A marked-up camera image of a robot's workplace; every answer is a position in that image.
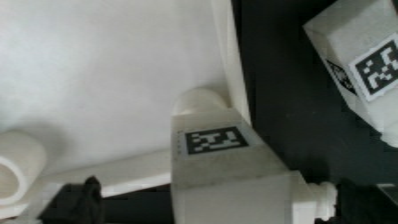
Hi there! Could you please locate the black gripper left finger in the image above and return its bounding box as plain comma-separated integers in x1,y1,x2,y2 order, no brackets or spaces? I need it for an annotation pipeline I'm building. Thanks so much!
37,176,105,224

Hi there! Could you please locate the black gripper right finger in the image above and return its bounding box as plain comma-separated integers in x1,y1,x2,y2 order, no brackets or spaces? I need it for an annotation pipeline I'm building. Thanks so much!
336,179,398,224

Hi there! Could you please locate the white square tabletop part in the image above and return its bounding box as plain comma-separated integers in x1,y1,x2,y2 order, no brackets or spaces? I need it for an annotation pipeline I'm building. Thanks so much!
0,0,256,224

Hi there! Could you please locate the white table leg with thread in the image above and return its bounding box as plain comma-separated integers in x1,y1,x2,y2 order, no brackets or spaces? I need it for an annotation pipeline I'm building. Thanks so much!
302,0,398,148

